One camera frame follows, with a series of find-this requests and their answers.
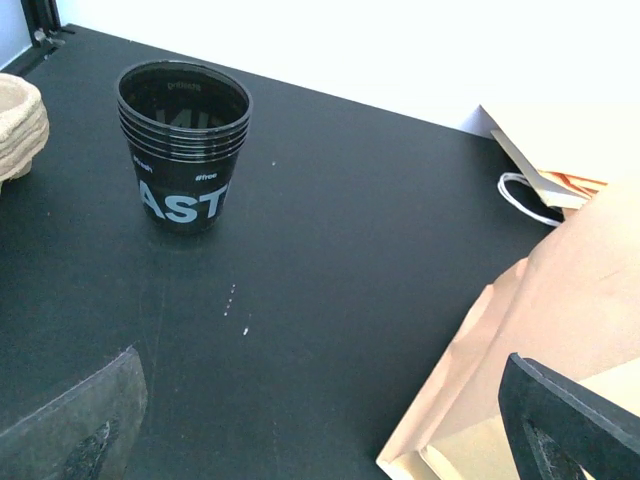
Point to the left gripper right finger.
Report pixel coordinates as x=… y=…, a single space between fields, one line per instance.
x=558 y=429

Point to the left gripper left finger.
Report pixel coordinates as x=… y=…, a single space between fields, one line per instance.
x=86 y=431

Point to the orange paper bag white handles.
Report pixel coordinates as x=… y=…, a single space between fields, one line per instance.
x=572 y=304

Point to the orange paper bag stack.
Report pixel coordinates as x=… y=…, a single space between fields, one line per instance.
x=558 y=150

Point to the pulp cup carrier stack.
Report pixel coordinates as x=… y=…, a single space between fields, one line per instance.
x=24 y=126

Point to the black paper cup stack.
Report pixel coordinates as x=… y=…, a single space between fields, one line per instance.
x=185 y=125

